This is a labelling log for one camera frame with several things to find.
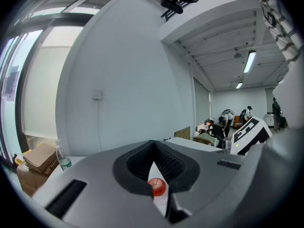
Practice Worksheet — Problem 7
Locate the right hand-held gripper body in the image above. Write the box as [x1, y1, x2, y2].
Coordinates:
[230, 116, 273, 156]

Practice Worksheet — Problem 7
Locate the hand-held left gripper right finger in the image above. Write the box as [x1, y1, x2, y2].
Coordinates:
[154, 141, 246, 225]

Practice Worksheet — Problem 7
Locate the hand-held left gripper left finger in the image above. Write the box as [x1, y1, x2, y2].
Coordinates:
[32, 140, 167, 228]

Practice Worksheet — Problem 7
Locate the red apple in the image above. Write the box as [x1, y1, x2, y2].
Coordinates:
[147, 178, 167, 197]

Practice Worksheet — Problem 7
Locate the white plate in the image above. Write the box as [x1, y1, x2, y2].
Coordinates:
[148, 160, 171, 217]

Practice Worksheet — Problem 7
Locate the white cabinet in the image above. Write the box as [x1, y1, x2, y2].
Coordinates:
[263, 114, 275, 128]

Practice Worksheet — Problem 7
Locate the white table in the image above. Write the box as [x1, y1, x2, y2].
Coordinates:
[163, 136, 223, 153]

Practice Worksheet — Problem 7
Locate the green cushioned armchair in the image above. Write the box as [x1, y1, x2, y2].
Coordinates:
[193, 131, 218, 147]

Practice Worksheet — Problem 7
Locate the clear plastic water bottle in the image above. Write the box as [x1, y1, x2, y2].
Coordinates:
[55, 139, 72, 171]

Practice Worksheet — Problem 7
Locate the flat cardboard sheet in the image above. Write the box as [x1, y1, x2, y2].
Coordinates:
[173, 126, 191, 140]

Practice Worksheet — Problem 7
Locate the small cardboard box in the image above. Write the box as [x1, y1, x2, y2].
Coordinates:
[23, 142, 58, 174]

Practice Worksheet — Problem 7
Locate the large cardboard carton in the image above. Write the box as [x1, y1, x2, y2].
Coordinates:
[16, 161, 53, 198]

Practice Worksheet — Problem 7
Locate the long ceiling light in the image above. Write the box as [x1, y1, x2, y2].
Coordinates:
[243, 50, 257, 74]

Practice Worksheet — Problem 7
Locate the white roller blind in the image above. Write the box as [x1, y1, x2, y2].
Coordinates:
[23, 26, 84, 140]

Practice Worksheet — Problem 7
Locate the grey wall junction box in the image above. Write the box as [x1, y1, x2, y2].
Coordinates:
[92, 89, 104, 102]

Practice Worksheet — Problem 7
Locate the black head camera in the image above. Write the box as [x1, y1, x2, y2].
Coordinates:
[160, 0, 184, 15]

